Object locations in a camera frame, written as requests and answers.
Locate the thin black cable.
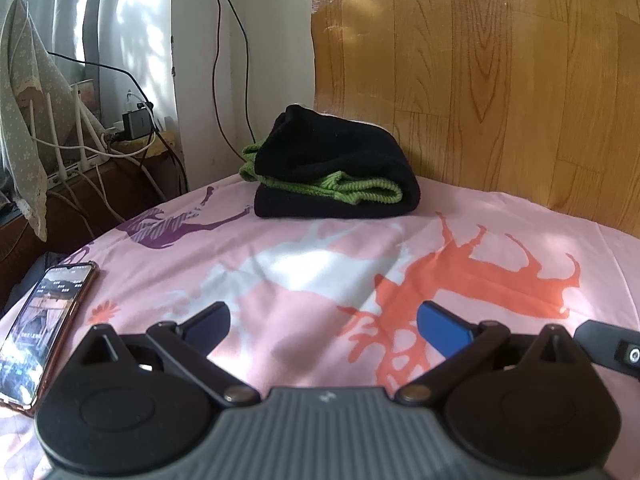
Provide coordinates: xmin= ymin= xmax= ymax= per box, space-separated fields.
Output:
xmin=212 ymin=0 xmax=260 ymax=147

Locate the black power adapter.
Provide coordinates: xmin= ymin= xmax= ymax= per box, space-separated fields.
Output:
xmin=122 ymin=110 xmax=155 ymax=141

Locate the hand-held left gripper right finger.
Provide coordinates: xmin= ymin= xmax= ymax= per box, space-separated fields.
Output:
xmin=394 ymin=301 xmax=596 ymax=407

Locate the grey floral cloth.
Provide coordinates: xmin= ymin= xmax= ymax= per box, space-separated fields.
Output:
xmin=0 ymin=0 xmax=104 ymax=242

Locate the dark wooden cabinet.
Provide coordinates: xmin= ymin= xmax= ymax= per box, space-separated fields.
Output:
xmin=0 ymin=132 xmax=192 ymax=306

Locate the smartphone in red case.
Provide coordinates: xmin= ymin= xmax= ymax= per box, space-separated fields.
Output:
xmin=0 ymin=261 xmax=98 ymax=415

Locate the white router with antennas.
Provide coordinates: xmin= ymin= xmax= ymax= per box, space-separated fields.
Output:
xmin=25 ymin=82 xmax=112 ymax=184

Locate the pink deer print bedsheet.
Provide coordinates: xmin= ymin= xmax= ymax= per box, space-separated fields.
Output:
xmin=0 ymin=172 xmax=640 ymax=480

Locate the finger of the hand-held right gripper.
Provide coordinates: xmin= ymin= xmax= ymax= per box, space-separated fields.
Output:
xmin=574 ymin=319 xmax=640 ymax=377

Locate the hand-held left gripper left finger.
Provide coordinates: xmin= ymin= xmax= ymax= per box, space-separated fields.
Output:
xmin=70 ymin=301 xmax=262 ymax=409

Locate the white cable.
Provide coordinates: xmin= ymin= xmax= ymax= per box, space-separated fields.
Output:
xmin=27 ymin=127 xmax=168 ymax=226

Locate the white curtain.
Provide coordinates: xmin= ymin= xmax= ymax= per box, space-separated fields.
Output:
xmin=7 ymin=0 xmax=178 ymax=128

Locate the dark sweater with green trim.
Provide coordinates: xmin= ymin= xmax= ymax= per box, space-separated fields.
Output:
xmin=240 ymin=104 xmax=422 ymax=221

